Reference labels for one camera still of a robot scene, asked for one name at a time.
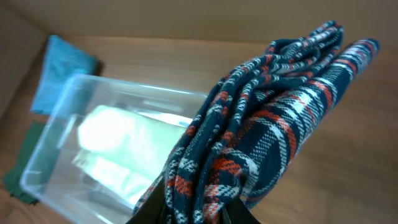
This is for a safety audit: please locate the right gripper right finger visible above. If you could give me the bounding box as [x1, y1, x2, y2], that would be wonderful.
[222, 197, 260, 224]

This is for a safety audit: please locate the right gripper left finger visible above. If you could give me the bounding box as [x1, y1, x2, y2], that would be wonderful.
[126, 178, 166, 224]

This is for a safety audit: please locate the plaid cloth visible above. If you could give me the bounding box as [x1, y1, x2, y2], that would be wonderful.
[133, 21, 380, 223]

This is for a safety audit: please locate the cream cloth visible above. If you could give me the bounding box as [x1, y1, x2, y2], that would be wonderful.
[73, 105, 185, 205]

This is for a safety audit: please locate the clear plastic storage container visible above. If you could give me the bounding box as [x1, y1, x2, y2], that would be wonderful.
[21, 75, 206, 223]

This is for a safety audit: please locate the dark green folded cloth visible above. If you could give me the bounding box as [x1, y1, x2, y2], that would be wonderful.
[2, 121, 45, 205]

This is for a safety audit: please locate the blue folded towel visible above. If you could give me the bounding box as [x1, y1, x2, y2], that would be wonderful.
[30, 35, 99, 115]

